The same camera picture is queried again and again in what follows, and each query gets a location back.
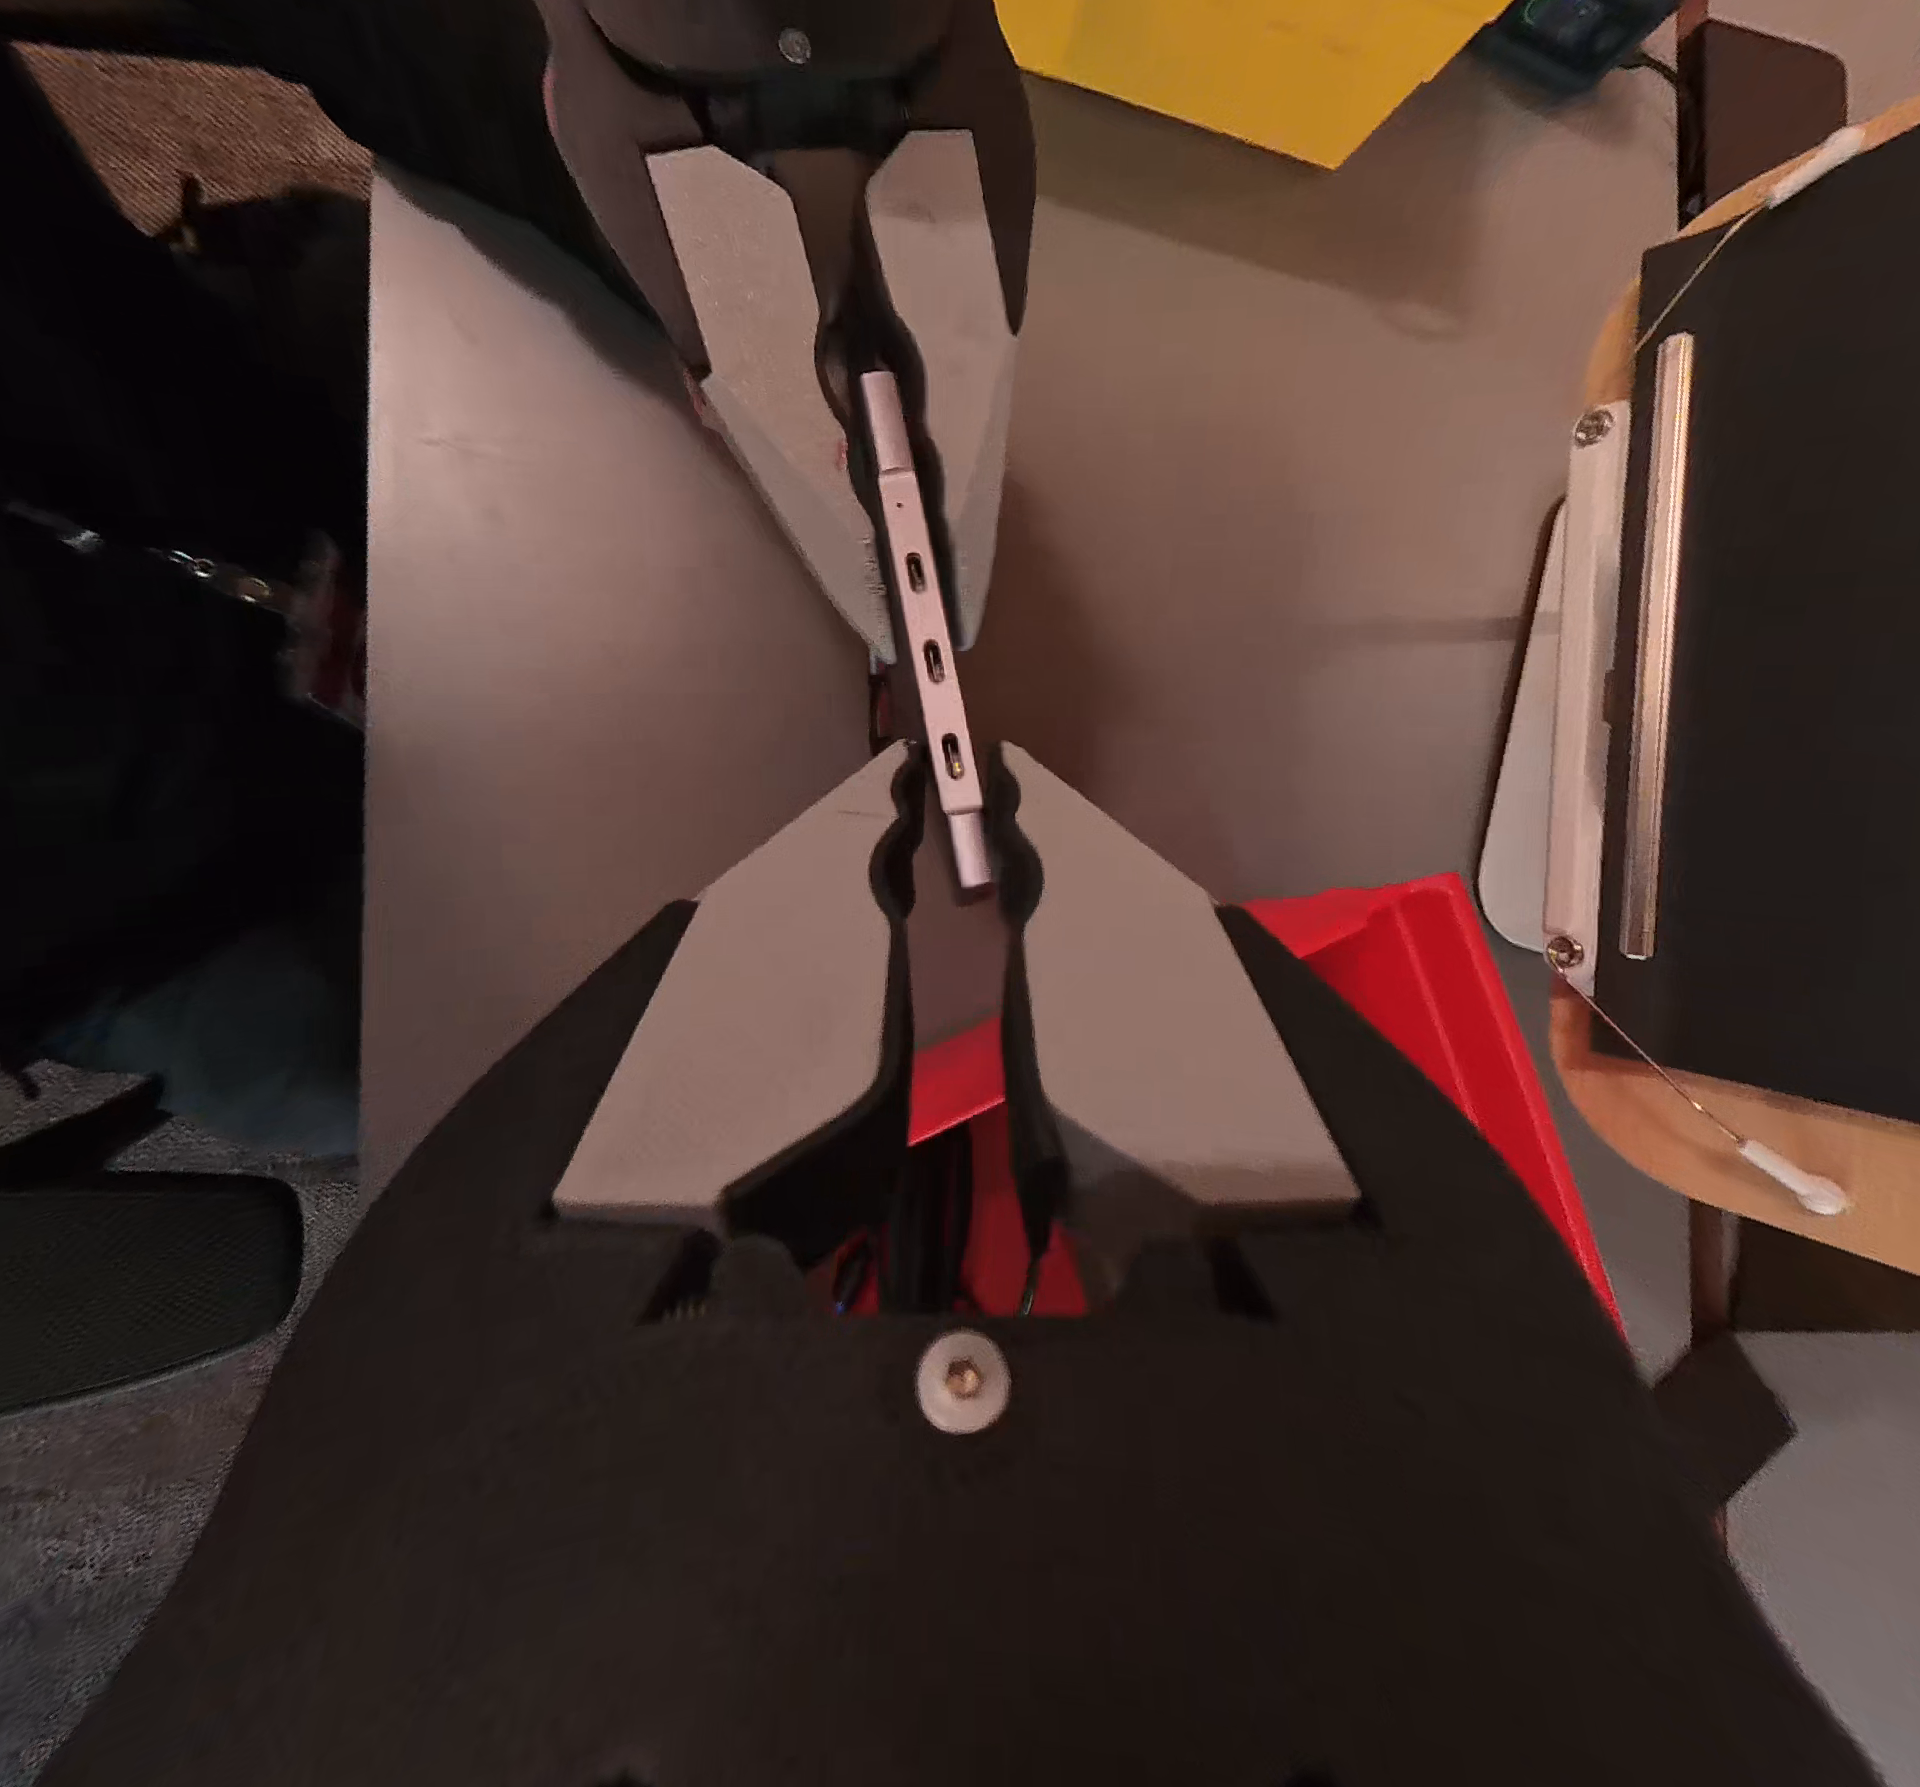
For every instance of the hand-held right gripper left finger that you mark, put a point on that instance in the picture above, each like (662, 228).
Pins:
(749, 1052)

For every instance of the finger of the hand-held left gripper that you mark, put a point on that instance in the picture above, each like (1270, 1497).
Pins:
(959, 304)
(749, 319)

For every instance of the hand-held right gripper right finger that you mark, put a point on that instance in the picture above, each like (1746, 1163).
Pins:
(1169, 1052)

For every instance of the red plastic bin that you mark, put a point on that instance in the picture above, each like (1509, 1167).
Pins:
(1440, 1052)

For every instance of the grey usb hub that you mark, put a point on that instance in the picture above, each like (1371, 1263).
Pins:
(937, 661)

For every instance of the yellow plastic bin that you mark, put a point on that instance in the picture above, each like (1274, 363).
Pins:
(1231, 3)

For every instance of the wooden backing board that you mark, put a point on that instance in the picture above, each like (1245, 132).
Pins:
(1724, 1157)

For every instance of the person's body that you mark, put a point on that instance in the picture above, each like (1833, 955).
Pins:
(151, 468)

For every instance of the mesh office chair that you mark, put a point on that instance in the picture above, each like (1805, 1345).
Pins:
(135, 1277)

